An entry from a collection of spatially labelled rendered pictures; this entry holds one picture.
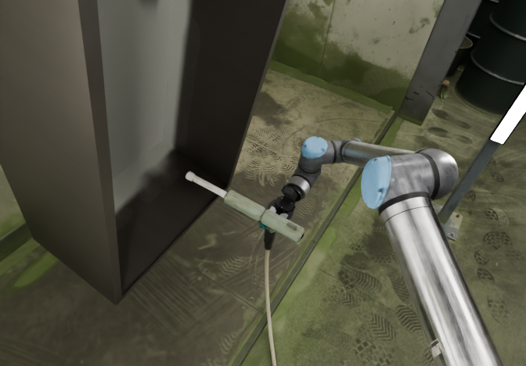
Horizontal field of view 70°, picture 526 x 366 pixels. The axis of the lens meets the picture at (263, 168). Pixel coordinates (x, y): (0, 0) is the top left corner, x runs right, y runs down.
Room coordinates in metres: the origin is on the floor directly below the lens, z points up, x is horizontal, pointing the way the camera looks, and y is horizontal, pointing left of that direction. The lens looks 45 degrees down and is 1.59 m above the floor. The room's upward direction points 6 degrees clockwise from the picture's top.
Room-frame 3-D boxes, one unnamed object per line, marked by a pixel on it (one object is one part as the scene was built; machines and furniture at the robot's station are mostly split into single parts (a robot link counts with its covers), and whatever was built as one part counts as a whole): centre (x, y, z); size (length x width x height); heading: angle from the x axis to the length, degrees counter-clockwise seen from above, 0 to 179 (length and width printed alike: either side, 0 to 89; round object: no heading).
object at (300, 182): (1.00, -0.14, 0.51); 0.10 x 0.05 x 0.09; 65
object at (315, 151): (1.07, -0.19, 0.63); 0.12 x 0.09 x 0.12; 106
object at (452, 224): (1.34, -1.00, 0.01); 0.20 x 0.20 x 0.01; 63
